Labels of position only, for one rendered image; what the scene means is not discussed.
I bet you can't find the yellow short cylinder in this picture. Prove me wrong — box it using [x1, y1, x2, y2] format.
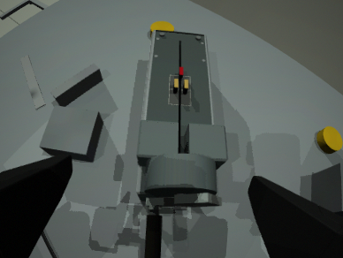
[150, 21, 174, 37]
[317, 125, 343, 154]

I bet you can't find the black rectangular block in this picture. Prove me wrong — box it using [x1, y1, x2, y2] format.
[51, 64, 103, 107]

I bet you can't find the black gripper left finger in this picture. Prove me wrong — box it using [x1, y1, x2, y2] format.
[0, 154, 72, 258]

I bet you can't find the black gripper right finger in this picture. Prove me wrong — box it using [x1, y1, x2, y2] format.
[248, 176, 343, 258]

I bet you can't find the dark grey block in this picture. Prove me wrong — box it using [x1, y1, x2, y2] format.
[311, 163, 343, 217]
[39, 105, 103, 163]

